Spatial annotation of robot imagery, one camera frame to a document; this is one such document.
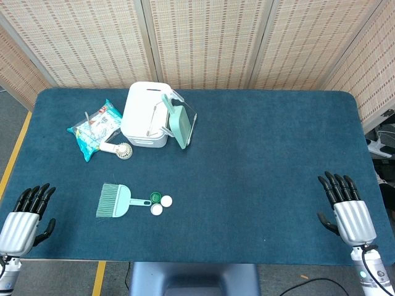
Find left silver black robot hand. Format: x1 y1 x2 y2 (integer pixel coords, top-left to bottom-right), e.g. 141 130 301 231
0 183 57 257

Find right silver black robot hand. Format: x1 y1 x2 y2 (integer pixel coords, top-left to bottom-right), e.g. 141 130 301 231
317 171 378 247

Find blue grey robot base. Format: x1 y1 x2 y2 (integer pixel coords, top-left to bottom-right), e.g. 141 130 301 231
128 261 262 296

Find wet wipes packet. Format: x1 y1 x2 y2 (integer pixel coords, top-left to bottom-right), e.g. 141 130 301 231
67 99 123 163

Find blue table mat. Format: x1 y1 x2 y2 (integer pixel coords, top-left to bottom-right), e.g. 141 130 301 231
0 88 380 267

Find small cream handheld fan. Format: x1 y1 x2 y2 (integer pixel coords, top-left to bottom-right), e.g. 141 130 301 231
99 142 133 160

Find clear plastic packet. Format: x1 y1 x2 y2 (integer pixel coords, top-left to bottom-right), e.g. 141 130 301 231
75 111 122 139

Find white plastic storage box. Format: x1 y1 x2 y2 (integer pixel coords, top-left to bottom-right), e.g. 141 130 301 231
120 81 173 148

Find mint green dustpan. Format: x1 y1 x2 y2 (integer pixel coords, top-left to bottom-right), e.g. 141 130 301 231
161 93 193 150

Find woven folding screen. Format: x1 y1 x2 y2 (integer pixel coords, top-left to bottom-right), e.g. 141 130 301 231
0 0 395 126

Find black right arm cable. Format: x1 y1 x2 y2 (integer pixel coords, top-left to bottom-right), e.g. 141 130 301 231
361 244 395 294

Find black floor cable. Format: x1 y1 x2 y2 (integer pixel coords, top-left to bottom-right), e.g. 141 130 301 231
283 276 365 296

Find white device with cables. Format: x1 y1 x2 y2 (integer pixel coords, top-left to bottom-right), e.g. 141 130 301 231
365 130 395 158

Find wire box handle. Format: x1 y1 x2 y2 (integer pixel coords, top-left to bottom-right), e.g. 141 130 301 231
146 89 198 139

